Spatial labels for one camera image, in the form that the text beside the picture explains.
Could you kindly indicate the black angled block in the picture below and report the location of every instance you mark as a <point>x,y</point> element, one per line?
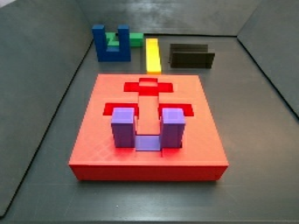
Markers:
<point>191,56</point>

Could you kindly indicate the green zigzag block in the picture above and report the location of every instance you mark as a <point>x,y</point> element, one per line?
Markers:
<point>136,39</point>

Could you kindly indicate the red puzzle board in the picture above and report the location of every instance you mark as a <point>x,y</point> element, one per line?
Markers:
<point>97,160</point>

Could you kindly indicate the purple U-shaped block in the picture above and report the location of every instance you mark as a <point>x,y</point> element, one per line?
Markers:
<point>169,130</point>

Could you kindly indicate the blue U-shaped block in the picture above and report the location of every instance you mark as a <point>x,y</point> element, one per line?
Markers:
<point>112,53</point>

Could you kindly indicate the yellow long bar block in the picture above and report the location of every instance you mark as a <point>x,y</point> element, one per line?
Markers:
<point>152,56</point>

